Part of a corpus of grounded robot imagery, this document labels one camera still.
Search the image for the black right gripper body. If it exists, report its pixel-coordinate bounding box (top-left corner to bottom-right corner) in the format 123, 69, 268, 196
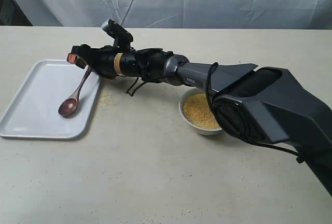
72, 44, 117, 78

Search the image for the dark brown wooden spoon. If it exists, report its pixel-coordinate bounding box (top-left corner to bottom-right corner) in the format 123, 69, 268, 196
58, 66, 92, 117

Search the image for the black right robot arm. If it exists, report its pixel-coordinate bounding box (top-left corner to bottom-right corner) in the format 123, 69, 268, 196
67, 45, 331, 191

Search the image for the yellow grain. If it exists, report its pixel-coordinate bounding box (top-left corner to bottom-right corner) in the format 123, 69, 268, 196
183, 93, 220, 130

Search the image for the spilled yellow millet pile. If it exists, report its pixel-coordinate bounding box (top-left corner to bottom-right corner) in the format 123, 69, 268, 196
99, 90, 116, 108

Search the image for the white rectangular plastic tray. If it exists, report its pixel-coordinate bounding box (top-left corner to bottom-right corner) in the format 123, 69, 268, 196
1, 60, 100, 139

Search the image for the white backdrop curtain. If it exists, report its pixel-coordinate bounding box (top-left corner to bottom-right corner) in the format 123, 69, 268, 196
15, 0, 331, 29

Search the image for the white ceramic bowl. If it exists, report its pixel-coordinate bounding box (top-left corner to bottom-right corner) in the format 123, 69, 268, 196
178, 89, 222, 136

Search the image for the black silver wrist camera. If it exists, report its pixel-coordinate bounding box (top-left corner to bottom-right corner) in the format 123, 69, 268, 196
101, 19, 134, 51

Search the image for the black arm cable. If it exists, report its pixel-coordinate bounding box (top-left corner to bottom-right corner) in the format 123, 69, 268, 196
126, 62, 301, 162

